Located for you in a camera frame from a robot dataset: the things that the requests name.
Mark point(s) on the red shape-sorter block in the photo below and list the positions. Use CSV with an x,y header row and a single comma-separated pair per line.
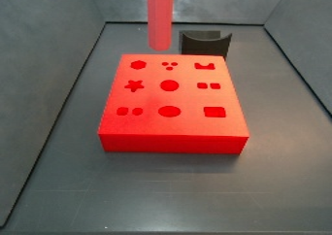
x,y
174,104

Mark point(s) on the dark grey concave block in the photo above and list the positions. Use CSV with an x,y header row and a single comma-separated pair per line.
x,y
199,42

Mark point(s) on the red hexagon peg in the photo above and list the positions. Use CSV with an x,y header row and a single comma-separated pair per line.
x,y
159,23

